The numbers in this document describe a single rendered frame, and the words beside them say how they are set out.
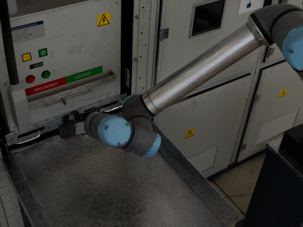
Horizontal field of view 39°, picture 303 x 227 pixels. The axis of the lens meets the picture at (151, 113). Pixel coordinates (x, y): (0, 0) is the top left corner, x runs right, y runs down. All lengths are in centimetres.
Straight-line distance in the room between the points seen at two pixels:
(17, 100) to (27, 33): 23
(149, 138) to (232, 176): 153
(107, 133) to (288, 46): 57
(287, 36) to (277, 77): 129
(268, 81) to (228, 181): 72
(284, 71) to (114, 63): 112
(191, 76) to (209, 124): 97
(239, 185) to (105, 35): 151
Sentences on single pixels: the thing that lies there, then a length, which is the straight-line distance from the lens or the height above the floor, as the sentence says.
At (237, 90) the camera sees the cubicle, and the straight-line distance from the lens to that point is 230.
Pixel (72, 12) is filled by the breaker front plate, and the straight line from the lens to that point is 155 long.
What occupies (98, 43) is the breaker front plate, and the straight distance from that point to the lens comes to 166.
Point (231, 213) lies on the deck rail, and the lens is 152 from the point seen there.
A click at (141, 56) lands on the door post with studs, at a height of 112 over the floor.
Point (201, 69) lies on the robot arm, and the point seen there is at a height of 132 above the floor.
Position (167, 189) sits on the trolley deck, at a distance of 159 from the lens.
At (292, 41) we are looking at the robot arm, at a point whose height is 151.
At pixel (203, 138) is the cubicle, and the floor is 45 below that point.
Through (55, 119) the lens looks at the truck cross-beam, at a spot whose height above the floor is 92.
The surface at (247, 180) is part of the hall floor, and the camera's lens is 283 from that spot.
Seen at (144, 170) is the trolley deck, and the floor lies 85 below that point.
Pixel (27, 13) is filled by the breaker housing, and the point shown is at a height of 139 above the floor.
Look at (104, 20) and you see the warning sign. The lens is 162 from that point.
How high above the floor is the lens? 209
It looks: 41 degrees down
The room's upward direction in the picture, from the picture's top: 4 degrees clockwise
